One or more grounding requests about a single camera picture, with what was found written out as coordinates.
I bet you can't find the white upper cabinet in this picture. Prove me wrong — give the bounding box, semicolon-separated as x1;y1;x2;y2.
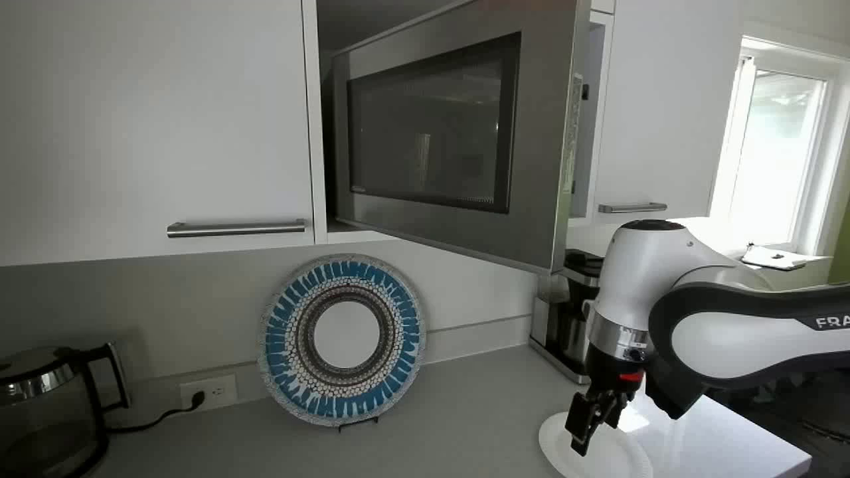
590;0;755;222
0;0;318;269

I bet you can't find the black power cord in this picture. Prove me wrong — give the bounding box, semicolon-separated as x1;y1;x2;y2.
106;388;208;436

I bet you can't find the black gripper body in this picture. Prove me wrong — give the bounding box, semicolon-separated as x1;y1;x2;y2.
583;345;649;414

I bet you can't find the glass electric kettle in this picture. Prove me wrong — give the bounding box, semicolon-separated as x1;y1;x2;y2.
0;342;132;478

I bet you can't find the stainless steel microwave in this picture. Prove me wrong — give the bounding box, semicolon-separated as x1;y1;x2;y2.
567;9;617;222

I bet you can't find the black and steel coffee maker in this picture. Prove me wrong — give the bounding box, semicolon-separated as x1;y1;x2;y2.
528;248;614;384

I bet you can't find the steel cabinet handle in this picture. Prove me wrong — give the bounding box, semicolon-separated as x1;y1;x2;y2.
596;200;669;216
164;218;310;240

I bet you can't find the plain white plate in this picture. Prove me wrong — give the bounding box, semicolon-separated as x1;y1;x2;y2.
536;406;660;478

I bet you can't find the white wall outlet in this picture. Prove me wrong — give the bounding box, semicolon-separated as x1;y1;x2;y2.
179;375;240;411

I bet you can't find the microwave door with glass window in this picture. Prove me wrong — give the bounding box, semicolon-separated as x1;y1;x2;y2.
321;0;596;273

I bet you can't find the black wire plate stand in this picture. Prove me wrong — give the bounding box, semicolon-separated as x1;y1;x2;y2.
335;411;383;432

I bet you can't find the blue patterned decorative plate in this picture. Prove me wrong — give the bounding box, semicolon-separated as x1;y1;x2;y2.
258;252;428;431

